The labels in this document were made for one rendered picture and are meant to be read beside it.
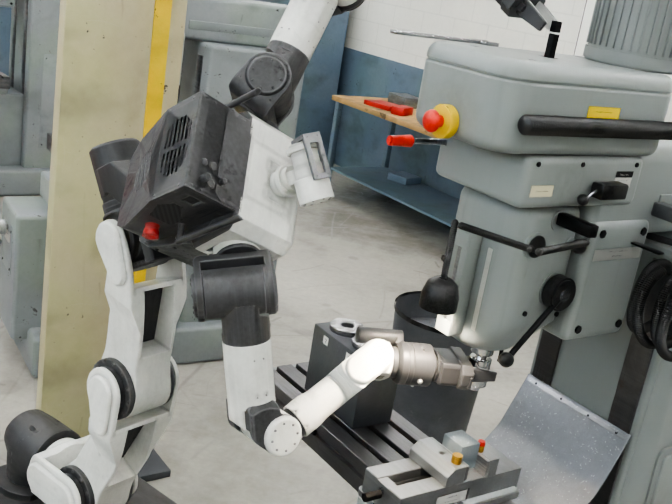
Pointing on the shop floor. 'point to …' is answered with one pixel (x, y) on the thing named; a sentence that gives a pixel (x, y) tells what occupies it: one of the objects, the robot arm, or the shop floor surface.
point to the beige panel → (94, 104)
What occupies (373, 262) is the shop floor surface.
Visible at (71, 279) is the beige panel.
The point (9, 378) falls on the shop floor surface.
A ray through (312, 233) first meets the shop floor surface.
